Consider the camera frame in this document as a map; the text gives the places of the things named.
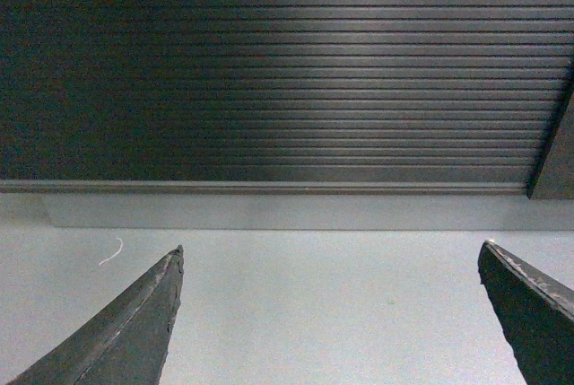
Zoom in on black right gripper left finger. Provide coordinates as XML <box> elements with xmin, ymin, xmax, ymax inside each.
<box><xmin>10</xmin><ymin>246</ymin><xmax>184</xmax><ymax>384</ymax></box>

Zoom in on black checkout counter cabinet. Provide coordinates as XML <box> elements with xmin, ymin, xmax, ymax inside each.
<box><xmin>1</xmin><ymin>0</ymin><xmax>573</xmax><ymax>231</ymax></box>

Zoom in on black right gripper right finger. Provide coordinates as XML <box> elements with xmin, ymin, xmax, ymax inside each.
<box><xmin>477</xmin><ymin>241</ymin><xmax>573</xmax><ymax>384</ymax></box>

